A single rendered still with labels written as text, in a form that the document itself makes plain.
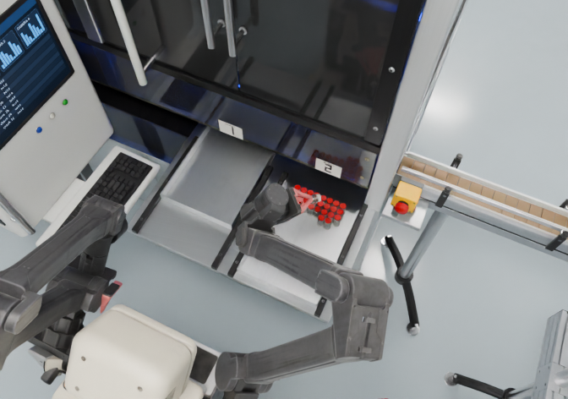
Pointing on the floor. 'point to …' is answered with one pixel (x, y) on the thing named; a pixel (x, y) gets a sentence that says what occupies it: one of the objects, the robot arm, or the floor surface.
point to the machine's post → (413, 88)
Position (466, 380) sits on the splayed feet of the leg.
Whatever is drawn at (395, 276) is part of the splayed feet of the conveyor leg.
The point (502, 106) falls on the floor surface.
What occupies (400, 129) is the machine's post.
